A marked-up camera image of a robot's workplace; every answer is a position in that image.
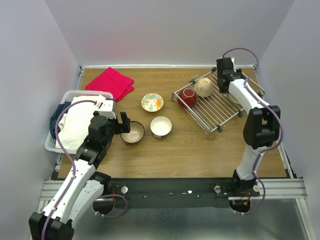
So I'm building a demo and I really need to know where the wire dish rack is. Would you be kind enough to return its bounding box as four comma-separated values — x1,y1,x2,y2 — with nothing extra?
171,60,266,140

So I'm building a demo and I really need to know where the navy blue garment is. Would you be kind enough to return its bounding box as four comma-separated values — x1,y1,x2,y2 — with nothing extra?
49,101,71,139

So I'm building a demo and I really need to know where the aluminium frame rail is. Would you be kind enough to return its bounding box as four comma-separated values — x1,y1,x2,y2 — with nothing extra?
39,178,308,202

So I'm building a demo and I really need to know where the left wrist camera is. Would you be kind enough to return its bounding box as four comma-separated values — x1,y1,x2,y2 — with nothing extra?
95,99,116,119

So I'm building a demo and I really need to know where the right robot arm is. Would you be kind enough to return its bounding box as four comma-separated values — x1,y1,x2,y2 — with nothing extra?
216,57,281,196

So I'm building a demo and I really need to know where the cream striped bowl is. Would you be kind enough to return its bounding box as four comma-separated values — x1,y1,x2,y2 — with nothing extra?
228,94,240,105

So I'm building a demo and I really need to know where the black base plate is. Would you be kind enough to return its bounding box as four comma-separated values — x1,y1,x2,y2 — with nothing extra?
93,177,260,210

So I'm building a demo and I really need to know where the red folded cloth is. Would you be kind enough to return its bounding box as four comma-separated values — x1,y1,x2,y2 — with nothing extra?
85,67,135,102

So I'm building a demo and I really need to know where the white cloth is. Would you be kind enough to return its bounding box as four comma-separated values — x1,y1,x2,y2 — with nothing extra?
58,102,98,151

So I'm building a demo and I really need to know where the teal white bowl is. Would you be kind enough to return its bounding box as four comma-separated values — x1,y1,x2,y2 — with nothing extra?
150,116,173,139

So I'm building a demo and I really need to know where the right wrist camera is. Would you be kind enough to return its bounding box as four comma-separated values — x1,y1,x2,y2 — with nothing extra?
230,57,237,72

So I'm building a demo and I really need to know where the beige bowl with drawing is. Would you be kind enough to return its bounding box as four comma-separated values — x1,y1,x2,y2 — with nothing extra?
193,77,214,98

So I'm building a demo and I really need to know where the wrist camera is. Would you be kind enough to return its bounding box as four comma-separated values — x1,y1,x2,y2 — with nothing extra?
230,57,237,72
95,99,116,119

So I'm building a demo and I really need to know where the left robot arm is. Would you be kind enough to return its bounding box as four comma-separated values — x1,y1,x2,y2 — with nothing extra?
28,112,131,240

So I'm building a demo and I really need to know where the white laundry basket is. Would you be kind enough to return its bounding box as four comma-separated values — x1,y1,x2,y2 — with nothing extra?
44,89,115,154

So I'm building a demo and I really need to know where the red bowl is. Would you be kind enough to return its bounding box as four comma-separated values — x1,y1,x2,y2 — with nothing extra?
177,88,197,108

